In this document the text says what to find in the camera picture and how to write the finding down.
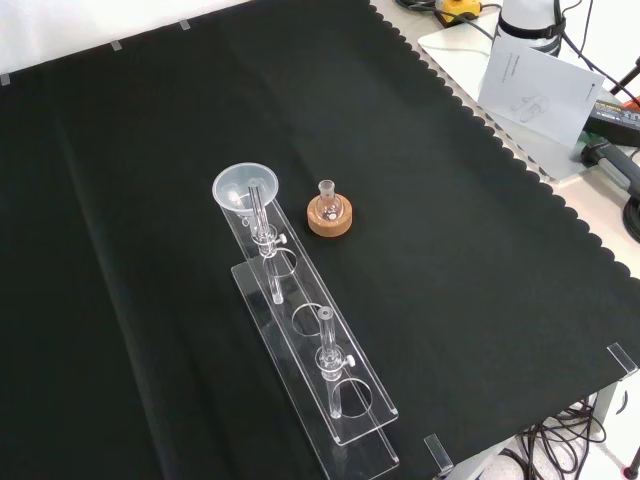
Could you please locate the pale board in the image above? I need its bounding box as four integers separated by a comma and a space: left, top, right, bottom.
417, 22, 597, 184

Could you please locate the black stop button cable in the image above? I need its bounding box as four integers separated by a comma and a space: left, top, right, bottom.
467, 14, 501, 42

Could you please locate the black table cloth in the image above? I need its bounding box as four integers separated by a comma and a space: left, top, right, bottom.
0, 0, 640, 480

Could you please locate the small glass round-bottom flask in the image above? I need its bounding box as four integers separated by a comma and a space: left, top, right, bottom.
316, 179, 343, 223

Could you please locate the clear plastic funnel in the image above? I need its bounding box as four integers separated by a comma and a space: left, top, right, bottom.
211, 161, 280, 227

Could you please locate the black and red tripod leg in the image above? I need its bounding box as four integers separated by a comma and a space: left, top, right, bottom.
608, 56, 640, 109

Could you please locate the cork ring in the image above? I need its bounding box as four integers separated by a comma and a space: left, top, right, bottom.
306, 194, 354, 238

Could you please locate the black power supply box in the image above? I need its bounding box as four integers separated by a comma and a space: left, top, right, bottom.
584, 98, 640, 149

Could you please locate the white paper booklet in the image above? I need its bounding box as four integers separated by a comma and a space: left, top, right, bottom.
477, 47, 607, 149

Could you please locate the yellow stop button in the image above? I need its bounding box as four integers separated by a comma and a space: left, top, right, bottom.
433, 0, 484, 26

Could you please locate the coiled black cable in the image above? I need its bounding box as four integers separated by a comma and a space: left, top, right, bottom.
621, 196, 640, 242

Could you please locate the clear cloth clip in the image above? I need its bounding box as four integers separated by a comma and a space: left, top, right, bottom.
423, 433, 454, 477
606, 342, 640, 376

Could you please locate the black and green tool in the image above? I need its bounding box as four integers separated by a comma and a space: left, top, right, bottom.
579, 138, 640, 195

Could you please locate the black floor cable bundle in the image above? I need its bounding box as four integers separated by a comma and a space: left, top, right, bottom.
499, 392, 610, 480

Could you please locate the clear acrylic funnel stand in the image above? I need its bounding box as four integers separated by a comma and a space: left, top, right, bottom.
218, 178, 401, 480

